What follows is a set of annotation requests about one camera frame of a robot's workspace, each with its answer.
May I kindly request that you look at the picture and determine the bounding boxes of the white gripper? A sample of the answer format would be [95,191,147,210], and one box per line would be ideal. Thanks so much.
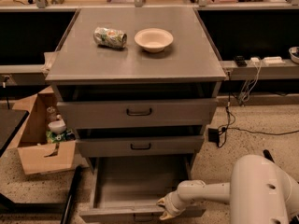
[157,191,187,220]

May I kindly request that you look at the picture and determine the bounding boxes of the grey bottom drawer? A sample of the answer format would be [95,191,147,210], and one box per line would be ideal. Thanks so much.
[78,154,207,224]

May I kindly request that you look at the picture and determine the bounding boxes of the grey drawer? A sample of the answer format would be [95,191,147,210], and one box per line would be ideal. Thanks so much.
[78,154,207,224]
[77,135,204,158]
[57,99,217,129]

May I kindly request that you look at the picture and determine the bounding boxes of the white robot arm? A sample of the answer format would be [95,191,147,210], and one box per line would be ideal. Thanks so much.
[157,155,299,224]

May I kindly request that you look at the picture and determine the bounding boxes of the grey middle drawer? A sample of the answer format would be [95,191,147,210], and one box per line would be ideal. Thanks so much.
[77,135,204,158]

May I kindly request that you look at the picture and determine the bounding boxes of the grey top drawer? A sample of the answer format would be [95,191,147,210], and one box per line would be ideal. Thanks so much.
[57,99,217,129]

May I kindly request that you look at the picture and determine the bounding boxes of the grey drawer cabinet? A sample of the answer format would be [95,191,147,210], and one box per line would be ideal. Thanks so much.
[44,6,227,181]

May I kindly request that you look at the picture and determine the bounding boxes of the black power adapter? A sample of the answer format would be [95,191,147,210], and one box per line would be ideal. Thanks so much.
[207,128,220,144]

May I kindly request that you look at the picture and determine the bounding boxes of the black left base leg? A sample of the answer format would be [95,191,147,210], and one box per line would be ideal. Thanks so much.
[60,165,82,224]

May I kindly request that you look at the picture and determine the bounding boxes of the green chip bag in box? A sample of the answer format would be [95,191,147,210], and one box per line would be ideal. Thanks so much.
[46,130,76,144]

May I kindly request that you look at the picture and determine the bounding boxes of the white bowl in box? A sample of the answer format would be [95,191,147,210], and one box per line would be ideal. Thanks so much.
[49,119,66,134]

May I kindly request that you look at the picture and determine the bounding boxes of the clear plastic bottle in box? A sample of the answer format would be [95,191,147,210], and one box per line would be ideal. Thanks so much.
[47,106,57,122]

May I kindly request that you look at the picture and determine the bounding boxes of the brown cardboard box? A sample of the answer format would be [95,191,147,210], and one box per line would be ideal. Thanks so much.
[10,87,76,175]

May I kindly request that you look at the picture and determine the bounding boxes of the small black device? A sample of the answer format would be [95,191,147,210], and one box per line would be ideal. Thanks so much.
[234,56,247,67]

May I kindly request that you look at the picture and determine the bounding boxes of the white power strip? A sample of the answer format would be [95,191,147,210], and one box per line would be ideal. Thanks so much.
[263,56,285,66]

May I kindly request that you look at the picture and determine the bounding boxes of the crushed green soda can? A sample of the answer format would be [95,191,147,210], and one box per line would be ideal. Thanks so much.
[93,27,127,49]

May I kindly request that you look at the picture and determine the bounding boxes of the grey bowl on ledge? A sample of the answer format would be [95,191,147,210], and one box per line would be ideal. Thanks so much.
[289,47,299,63]

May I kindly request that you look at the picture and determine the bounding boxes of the white hanging cables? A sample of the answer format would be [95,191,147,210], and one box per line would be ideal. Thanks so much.
[238,57,263,105]

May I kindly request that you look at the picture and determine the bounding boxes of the black floor cable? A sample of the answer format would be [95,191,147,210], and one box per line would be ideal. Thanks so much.
[217,72,299,149]

